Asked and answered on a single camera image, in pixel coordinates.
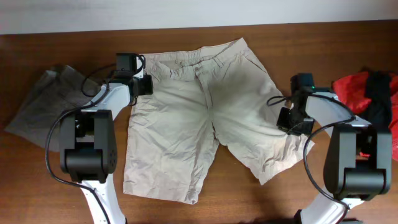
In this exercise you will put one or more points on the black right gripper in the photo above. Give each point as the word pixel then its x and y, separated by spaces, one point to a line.
pixel 294 123

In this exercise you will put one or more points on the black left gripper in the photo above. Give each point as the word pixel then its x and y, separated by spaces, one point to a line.
pixel 144 84

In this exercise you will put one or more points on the beige cargo shorts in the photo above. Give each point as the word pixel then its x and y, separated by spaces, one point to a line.
pixel 202 99

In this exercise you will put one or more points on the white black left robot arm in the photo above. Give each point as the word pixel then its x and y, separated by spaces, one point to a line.
pixel 87 144

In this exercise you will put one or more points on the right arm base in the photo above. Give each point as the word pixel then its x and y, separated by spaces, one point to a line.
pixel 351 221

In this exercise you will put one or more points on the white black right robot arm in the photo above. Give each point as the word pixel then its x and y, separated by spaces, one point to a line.
pixel 358 161

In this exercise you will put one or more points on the red garment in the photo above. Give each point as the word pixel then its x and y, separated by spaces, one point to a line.
pixel 351 89

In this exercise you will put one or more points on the folded grey shorts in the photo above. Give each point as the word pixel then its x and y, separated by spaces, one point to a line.
pixel 53 93

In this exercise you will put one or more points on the black garment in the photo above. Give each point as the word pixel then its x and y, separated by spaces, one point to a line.
pixel 377 89

